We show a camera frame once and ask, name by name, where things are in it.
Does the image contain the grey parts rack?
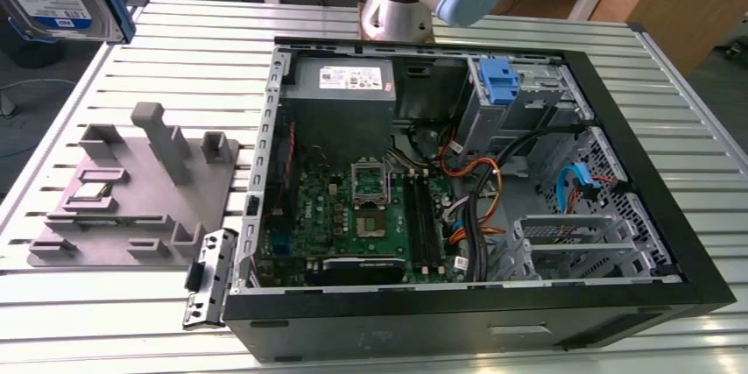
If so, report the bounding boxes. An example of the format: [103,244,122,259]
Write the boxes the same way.
[26,101,244,268]

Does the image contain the green motherboard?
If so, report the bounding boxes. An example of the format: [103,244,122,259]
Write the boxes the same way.
[256,163,472,286]

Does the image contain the blue drive cage latch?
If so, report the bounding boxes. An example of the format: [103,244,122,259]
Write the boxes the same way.
[478,58,522,106]

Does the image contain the blue data wire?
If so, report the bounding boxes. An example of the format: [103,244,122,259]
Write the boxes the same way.
[558,163,612,215]

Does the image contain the metal disk bay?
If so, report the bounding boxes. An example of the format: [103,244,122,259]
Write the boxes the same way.
[507,214,648,282]

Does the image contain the metal socket cover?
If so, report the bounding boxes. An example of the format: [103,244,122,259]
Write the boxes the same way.
[348,157,392,211]

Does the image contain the black office chair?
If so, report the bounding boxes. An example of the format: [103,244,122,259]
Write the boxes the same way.
[11,40,66,69]

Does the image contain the thick black cable bundle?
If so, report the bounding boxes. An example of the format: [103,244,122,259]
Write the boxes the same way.
[467,126,586,283]

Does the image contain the black open PC case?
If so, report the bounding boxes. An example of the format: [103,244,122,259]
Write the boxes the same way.
[223,34,739,365]

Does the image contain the silver CPU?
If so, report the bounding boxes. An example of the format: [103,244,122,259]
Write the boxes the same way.
[70,180,112,200]

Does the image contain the grey metal slot bracket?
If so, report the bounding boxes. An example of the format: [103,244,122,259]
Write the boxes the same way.
[182,227,240,332]

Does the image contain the black RAM slot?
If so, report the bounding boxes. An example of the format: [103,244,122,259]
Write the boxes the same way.
[419,167,447,273]
[403,167,430,273]

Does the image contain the metal optical drive cage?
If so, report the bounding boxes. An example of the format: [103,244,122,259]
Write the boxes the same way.
[459,56,595,160]

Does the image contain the black graphics card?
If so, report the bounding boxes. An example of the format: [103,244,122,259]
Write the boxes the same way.
[303,255,408,286]

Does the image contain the CPU socket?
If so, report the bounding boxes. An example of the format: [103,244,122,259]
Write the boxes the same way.
[354,208,394,239]

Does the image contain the grey power supply unit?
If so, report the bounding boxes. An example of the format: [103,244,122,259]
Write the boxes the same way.
[279,57,400,160]

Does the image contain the orange yellow power wires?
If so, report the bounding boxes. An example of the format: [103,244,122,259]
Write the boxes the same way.
[438,157,507,243]

